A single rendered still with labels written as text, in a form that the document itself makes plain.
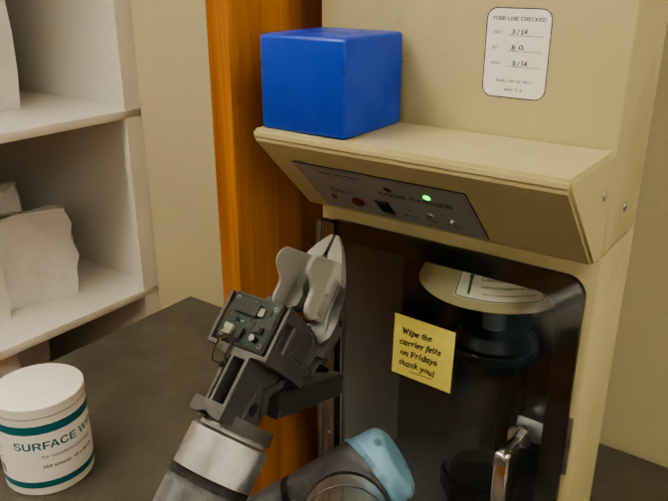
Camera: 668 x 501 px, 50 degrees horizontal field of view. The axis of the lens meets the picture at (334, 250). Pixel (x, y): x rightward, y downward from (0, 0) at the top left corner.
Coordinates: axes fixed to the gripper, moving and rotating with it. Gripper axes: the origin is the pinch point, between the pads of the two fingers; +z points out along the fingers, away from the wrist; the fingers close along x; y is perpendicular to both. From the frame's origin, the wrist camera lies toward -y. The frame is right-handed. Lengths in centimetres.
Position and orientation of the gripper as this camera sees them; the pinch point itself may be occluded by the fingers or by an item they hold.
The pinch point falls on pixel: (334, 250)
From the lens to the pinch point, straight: 72.1
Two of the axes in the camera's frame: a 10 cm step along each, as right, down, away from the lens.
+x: -8.1, -2.2, 5.5
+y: -4.2, -4.5, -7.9
